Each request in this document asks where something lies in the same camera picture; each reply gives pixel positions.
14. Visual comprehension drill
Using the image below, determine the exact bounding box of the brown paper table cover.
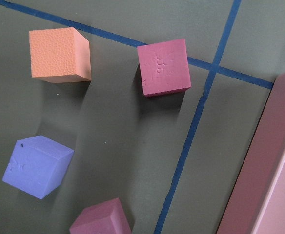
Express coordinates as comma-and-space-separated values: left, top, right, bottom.
0, 0, 285, 234

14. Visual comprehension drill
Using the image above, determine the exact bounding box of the crimson foam block far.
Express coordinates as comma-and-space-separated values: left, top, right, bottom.
137, 39, 191, 97

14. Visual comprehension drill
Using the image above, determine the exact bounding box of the crimson foam block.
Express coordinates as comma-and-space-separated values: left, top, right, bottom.
69, 198, 132, 234
137, 39, 191, 97

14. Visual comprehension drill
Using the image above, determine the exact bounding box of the orange foam block right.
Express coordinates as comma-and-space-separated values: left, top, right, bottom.
29, 27, 91, 83

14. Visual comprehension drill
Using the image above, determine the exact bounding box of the crimson foam block near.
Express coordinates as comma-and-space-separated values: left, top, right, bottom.
69, 198, 132, 234

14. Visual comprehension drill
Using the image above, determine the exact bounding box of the purple foam block right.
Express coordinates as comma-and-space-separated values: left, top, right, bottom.
2, 136, 74, 199

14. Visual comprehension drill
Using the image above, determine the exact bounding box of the pink foam bin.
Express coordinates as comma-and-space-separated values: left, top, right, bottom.
217, 73, 285, 234

